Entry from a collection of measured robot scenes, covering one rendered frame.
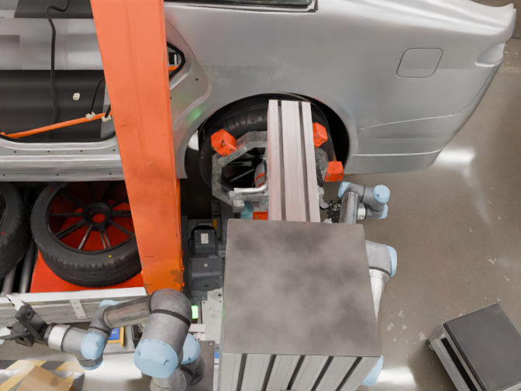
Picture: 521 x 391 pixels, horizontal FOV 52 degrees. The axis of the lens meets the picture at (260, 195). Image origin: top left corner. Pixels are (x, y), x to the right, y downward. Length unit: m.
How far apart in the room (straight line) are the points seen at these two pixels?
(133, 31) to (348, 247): 0.76
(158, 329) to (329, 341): 0.70
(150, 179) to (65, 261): 1.05
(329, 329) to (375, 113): 1.68
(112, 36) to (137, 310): 0.79
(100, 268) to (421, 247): 1.98
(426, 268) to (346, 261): 2.56
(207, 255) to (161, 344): 1.40
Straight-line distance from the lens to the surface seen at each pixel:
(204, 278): 2.75
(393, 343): 3.19
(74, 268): 2.75
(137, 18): 1.36
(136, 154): 1.70
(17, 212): 2.97
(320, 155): 2.45
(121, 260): 2.70
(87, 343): 1.72
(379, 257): 2.08
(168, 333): 1.47
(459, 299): 3.46
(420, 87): 2.41
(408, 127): 2.59
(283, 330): 0.86
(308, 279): 0.91
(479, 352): 2.96
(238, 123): 2.35
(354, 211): 2.27
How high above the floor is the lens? 2.82
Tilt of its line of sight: 53 degrees down
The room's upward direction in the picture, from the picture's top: 8 degrees clockwise
